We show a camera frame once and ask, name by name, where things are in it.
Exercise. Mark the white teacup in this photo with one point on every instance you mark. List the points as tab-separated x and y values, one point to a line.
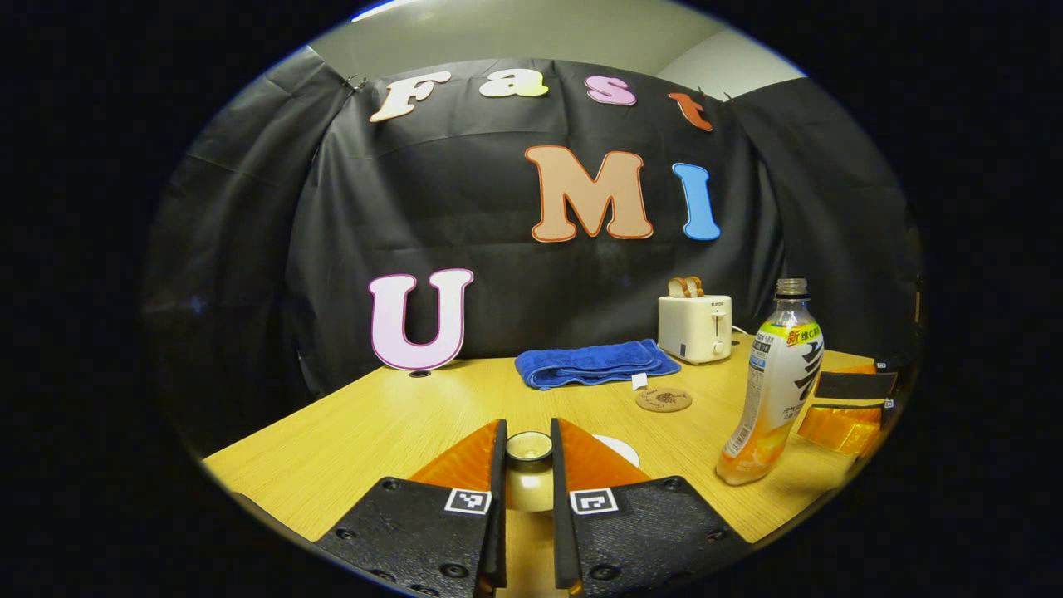
619	448

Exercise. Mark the round wooden coaster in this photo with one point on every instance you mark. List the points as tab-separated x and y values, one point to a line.
663	399

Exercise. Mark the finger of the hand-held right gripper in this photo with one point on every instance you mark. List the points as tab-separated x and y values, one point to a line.
839	428
855	386

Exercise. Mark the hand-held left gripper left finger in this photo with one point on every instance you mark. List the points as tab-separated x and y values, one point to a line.
415	531

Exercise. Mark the black backdrop cloth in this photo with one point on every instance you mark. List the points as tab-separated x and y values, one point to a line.
498	249

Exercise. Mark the clear plastic water bottle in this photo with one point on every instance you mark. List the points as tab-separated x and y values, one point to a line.
776	390

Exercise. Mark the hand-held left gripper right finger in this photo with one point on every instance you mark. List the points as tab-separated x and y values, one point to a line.
648	531

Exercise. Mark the metal cloth clip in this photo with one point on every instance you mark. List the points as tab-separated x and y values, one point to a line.
357	81

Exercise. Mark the toast bread slice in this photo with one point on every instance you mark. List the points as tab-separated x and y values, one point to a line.
696	286
678	288

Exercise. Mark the white teacup lid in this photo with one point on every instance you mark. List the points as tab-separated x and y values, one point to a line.
529	486

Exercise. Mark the blue folded towel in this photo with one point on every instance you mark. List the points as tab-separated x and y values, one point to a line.
590	365

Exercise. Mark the white toaster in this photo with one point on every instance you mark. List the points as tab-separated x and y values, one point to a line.
693	332

